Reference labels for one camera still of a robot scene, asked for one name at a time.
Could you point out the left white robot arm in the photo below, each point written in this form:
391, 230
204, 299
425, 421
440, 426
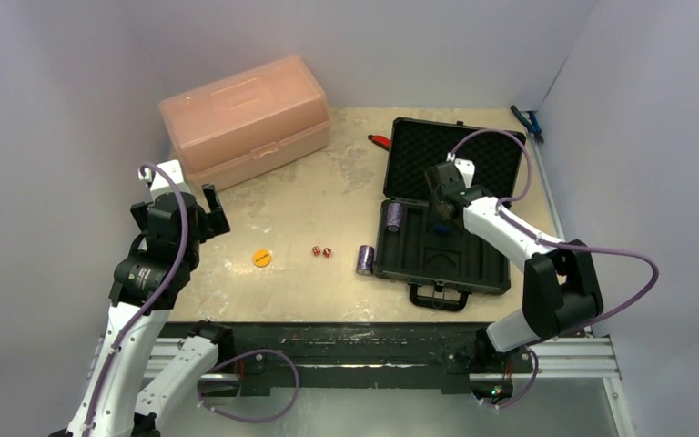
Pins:
145, 288

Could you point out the purple poker chip stack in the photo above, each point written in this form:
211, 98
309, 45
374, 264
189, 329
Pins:
394, 216

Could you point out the aluminium extrusion rail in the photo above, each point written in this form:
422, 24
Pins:
580, 296

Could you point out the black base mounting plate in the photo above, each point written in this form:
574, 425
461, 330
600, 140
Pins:
437, 356

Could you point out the pink plastic storage box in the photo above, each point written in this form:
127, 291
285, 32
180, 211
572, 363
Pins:
245, 125

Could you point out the yellow big blind button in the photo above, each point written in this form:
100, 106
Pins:
262, 258

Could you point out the red-handled tool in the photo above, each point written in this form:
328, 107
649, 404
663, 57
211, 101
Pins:
379, 141

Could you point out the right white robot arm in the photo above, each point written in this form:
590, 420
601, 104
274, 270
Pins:
560, 289

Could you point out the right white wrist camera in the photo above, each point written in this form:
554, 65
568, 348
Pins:
465, 167

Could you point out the blue-handled pliers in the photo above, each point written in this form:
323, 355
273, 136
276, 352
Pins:
529, 121

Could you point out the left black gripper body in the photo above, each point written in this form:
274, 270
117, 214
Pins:
205, 230

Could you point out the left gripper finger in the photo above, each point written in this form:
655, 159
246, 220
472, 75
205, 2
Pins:
139, 212
216, 214

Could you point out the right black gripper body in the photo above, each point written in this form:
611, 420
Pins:
441, 201

